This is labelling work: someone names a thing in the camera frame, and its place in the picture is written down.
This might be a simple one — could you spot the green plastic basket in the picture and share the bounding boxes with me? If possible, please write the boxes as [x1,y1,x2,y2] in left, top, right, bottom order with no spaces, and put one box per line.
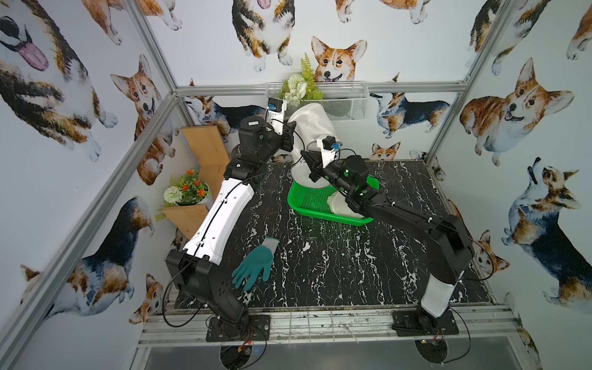
[288,182,373,227]

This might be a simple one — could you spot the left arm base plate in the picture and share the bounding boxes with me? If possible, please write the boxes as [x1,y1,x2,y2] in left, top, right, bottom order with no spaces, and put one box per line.
[206,314,271,342]

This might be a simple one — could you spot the white wire wall basket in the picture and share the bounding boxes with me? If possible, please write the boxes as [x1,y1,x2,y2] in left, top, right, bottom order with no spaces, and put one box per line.
[287,81,369,122]

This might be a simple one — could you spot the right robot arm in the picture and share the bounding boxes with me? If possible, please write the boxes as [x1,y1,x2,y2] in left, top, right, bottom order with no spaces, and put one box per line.
[302,150,474,320]

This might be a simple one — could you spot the wooden shelf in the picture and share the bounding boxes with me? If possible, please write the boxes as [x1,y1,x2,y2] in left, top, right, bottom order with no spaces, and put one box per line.
[162,126,230,238]

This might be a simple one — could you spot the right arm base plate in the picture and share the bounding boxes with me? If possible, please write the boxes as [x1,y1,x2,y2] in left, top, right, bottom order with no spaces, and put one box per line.
[392,310,459,337]

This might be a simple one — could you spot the green work glove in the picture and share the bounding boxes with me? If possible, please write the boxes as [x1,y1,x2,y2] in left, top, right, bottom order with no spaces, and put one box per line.
[231,237,280,291]

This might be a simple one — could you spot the white artificial flowers with fern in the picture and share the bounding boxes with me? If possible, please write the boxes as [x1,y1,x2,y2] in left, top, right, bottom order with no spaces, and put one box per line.
[278,54,325,109]

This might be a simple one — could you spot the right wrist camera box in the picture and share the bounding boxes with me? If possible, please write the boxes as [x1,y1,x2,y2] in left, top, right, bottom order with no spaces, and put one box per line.
[316,135,340,168]

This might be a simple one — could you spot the potted orange flowers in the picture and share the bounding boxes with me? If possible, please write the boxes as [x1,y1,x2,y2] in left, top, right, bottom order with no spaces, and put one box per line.
[163,169,212,208]

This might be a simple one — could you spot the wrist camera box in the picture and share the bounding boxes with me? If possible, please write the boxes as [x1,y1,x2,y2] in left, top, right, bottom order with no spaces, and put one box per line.
[266,97,288,136]
[316,135,340,168]

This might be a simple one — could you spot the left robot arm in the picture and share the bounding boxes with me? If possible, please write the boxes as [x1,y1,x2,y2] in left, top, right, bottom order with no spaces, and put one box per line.
[165,116,299,328]

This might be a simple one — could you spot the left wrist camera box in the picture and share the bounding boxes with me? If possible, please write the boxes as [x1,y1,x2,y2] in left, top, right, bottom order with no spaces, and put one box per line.
[266,97,288,136]

